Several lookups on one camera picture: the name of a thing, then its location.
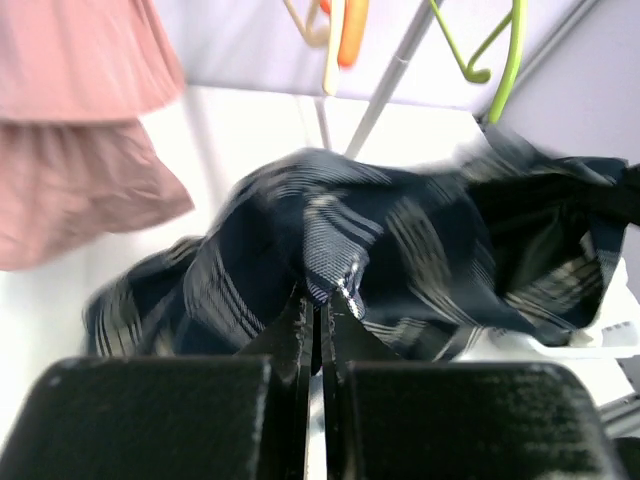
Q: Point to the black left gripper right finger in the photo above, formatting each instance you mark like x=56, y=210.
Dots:
x=390, y=418

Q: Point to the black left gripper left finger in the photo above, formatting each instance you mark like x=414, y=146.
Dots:
x=215, y=417

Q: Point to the navy plaid skirt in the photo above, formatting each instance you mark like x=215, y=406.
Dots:
x=511, y=238

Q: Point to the pink pleated skirt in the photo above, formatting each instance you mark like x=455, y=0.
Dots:
x=76, y=162

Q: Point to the white laundry basket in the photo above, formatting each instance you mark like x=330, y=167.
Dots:
x=614, y=333

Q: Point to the white clothes rack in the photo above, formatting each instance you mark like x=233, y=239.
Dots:
x=390, y=79

